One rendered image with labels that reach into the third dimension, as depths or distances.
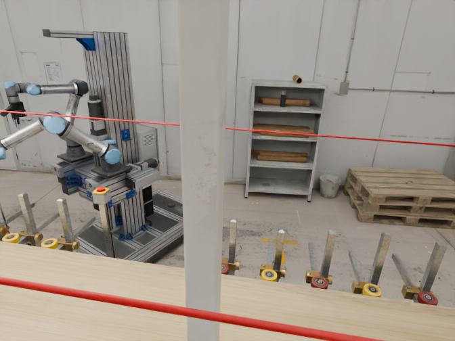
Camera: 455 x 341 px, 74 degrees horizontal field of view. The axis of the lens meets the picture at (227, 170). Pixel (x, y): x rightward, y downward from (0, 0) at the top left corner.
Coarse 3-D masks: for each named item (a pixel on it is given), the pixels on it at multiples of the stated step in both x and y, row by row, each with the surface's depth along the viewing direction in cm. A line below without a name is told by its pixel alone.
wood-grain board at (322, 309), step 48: (0, 288) 140; (96, 288) 141; (144, 288) 142; (240, 288) 144; (288, 288) 145; (0, 336) 117; (48, 336) 118; (96, 336) 119; (144, 336) 119; (240, 336) 121; (288, 336) 121; (384, 336) 123; (432, 336) 123
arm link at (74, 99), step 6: (72, 96) 257; (78, 96) 258; (72, 102) 258; (78, 102) 261; (66, 108) 259; (72, 108) 259; (66, 114) 259; (72, 114) 260; (72, 120) 262; (60, 138) 263
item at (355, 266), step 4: (352, 252) 185; (352, 256) 182; (352, 260) 178; (356, 260) 178; (352, 264) 177; (356, 264) 175; (356, 268) 172; (356, 272) 169; (360, 272) 169; (356, 276) 168; (360, 276) 166; (356, 280) 167; (360, 280) 163
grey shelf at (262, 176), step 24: (264, 96) 402; (288, 96) 400; (312, 96) 398; (264, 120) 415; (288, 120) 413; (312, 120) 410; (264, 144) 429; (288, 144) 426; (312, 144) 416; (264, 168) 443; (288, 168) 440; (312, 168) 392; (288, 192) 408
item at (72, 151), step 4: (68, 148) 255; (72, 148) 254; (76, 148) 255; (80, 148) 258; (68, 152) 255; (72, 152) 255; (76, 152) 256; (80, 152) 258; (84, 152) 262; (68, 156) 256; (72, 156) 255; (76, 156) 256; (80, 156) 258
